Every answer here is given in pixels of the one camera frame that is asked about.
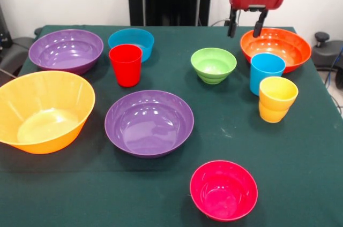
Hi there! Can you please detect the white wall cable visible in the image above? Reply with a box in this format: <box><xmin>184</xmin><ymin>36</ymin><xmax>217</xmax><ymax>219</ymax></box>
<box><xmin>210</xmin><ymin>17</ymin><xmax>241</xmax><ymax>27</ymax></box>

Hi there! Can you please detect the blue cup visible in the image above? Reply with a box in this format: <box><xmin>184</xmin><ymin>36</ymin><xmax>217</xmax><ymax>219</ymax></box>
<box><xmin>250</xmin><ymin>52</ymin><xmax>286</xmax><ymax>96</ymax></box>

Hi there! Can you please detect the blue bowl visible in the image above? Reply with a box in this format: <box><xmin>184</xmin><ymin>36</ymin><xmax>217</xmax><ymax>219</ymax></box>
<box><xmin>108</xmin><ymin>28</ymin><xmax>155</xmax><ymax>63</ymax></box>

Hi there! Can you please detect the pink bowl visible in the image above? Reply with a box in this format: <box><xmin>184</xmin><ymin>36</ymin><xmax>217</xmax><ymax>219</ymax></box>
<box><xmin>189</xmin><ymin>160</ymin><xmax>259</xmax><ymax>222</ymax></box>

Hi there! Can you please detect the orange-red bowl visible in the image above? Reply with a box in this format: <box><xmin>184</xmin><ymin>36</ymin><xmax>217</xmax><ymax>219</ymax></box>
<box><xmin>240</xmin><ymin>27</ymin><xmax>312</xmax><ymax>74</ymax></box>

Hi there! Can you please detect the purple bowl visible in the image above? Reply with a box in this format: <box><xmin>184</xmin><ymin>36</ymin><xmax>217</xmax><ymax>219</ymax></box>
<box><xmin>104</xmin><ymin>89</ymin><xmax>195</xmax><ymax>159</ymax></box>
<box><xmin>28</xmin><ymin>29</ymin><xmax>105</xmax><ymax>75</ymax></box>

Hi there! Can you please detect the yellow cup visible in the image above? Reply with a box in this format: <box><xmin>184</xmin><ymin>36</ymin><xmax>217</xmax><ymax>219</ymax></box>
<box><xmin>258</xmin><ymin>101</ymin><xmax>290</xmax><ymax>124</ymax></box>
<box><xmin>259</xmin><ymin>76</ymin><xmax>299</xmax><ymax>112</ymax></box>

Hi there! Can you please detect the red cup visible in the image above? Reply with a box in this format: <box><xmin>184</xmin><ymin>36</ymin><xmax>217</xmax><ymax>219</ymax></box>
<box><xmin>108</xmin><ymin>44</ymin><xmax>143</xmax><ymax>88</ymax></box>

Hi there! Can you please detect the green bowl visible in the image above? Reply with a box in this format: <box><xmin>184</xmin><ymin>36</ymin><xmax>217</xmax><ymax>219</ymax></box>
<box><xmin>190</xmin><ymin>47</ymin><xmax>237</xmax><ymax>85</ymax></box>

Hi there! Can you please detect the large yellow bowl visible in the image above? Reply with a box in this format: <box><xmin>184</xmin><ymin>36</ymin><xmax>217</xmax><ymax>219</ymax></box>
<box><xmin>0</xmin><ymin>70</ymin><xmax>96</xmax><ymax>155</ymax></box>

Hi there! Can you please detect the blue cable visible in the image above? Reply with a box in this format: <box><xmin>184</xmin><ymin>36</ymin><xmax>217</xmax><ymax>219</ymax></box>
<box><xmin>324</xmin><ymin>46</ymin><xmax>343</xmax><ymax>88</ymax></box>

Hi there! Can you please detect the black wheeled base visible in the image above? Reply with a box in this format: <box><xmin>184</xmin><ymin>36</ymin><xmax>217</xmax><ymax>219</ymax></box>
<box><xmin>312</xmin><ymin>32</ymin><xmax>343</xmax><ymax>90</ymax></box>
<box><xmin>0</xmin><ymin>36</ymin><xmax>37</xmax><ymax>78</ymax></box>

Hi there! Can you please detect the dark green tablecloth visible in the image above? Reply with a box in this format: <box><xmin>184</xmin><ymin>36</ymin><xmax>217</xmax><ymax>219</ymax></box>
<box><xmin>0</xmin><ymin>25</ymin><xmax>343</xmax><ymax>227</ymax></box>

